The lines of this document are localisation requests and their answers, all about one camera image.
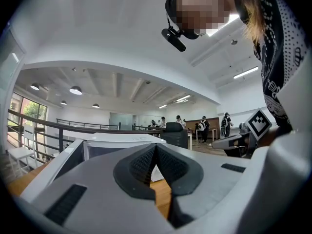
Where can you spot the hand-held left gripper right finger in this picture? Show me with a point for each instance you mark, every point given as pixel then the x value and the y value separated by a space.
pixel 212 179

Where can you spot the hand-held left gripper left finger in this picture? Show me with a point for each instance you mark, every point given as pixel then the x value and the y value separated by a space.
pixel 97 191

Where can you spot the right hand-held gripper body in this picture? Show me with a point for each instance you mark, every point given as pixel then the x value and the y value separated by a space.
pixel 258 124

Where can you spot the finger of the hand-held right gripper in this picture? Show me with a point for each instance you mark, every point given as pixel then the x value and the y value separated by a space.
pixel 224 142

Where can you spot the white microwave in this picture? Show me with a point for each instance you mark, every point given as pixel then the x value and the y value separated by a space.
pixel 109 140

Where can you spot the person's right forearm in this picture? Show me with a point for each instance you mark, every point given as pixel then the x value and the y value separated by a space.
pixel 275 135

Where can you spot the person's right hand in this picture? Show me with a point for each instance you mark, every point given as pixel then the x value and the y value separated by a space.
pixel 246 145

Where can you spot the white desk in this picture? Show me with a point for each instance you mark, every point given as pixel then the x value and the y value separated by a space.
pixel 207 130

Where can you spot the black mesh office chair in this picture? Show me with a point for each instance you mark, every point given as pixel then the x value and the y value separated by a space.
pixel 174 136

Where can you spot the ceiling light bar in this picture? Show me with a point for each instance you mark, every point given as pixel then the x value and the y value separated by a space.
pixel 246 72
pixel 162 106
pixel 183 98

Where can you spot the wooden table with white legs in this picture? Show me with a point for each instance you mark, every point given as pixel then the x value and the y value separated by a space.
pixel 26 179

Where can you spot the black metal railing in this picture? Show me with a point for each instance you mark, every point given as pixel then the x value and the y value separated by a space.
pixel 61 128

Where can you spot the person's black patterned shirt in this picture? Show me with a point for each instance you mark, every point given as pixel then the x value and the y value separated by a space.
pixel 275 45

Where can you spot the white wooden chair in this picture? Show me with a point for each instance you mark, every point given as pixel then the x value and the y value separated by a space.
pixel 22 152

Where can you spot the black pendant lamp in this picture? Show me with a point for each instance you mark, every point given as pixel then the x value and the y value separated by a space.
pixel 34 86
pixel 75 90
pixel 95 105
pixel 63 103

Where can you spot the large window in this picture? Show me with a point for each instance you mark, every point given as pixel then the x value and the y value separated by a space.
pixel 31 111

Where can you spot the person's head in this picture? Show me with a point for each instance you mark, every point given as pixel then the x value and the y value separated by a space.
pixel 200 8

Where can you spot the black head camera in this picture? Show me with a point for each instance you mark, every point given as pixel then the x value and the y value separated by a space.
pixel 173 39

